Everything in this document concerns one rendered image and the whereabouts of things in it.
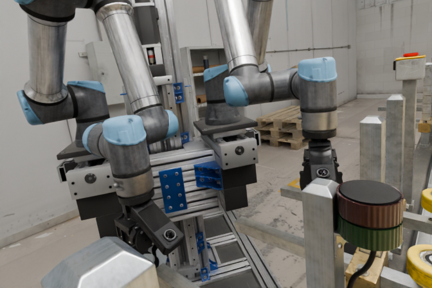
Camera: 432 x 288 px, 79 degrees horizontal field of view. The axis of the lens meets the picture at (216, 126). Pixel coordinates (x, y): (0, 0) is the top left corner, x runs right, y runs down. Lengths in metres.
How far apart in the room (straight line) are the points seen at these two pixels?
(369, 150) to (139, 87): 0.51
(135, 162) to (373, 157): 0.44
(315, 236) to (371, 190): 0.08
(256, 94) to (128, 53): 0.33
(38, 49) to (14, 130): 2.01
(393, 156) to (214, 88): 0.62
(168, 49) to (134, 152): 0.74
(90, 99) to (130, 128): 0.52
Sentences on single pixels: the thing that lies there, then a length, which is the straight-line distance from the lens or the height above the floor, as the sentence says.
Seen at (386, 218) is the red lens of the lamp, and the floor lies 1.09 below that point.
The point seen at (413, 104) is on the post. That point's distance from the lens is 1.04.
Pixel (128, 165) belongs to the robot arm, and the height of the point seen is 1.10.
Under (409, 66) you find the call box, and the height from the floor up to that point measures 1.19.
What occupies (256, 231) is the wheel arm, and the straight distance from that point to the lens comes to 0.72.
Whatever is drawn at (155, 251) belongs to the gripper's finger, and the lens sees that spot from 0.62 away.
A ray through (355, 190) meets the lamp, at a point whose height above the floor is 1.11.
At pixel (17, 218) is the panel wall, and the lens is 2.98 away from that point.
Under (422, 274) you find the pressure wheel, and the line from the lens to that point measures 0.57.
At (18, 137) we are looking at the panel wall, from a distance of 2.82.
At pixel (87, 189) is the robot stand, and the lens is 0.94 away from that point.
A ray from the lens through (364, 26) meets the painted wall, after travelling 8.62.
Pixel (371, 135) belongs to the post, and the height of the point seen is 1.10.
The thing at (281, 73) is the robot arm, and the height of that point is 1.22.
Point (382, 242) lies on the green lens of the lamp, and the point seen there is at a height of 1.07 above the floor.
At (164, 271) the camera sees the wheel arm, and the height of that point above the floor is 0.86.
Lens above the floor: 1.25
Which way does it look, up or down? 12 degrees down
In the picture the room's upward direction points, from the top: 7 degrees counter-clockwise
